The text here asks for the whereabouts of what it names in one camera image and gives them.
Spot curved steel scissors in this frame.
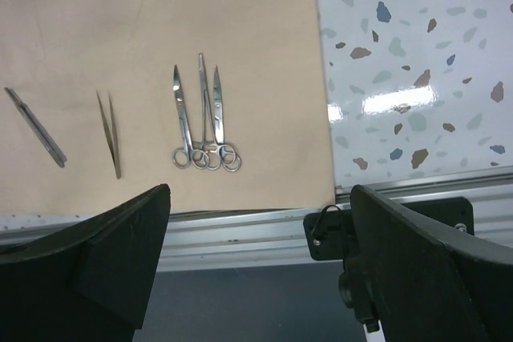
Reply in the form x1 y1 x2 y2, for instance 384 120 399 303
172 65 208 170

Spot steel scalpel handle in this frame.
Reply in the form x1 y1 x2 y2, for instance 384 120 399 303
4 87 67 168

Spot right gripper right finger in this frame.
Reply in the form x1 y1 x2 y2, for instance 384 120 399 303
350 185 512 341

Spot beige cloth wrap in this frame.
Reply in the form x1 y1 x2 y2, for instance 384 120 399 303
1 0 334 216

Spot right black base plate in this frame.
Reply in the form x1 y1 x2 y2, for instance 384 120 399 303
303 197 475 261

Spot steel surgical instrument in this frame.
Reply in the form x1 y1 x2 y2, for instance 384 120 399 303
96 92 122 179

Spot steel forceps clamp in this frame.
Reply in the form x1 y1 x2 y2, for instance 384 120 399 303
192 53 221 171

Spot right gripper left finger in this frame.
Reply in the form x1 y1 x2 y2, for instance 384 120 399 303
1 184 171 341

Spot aluminium rail frame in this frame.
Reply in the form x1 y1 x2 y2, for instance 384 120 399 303
0 169 513 273

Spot steel surgical scissors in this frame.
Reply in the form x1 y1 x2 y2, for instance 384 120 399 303
211 65 241 172

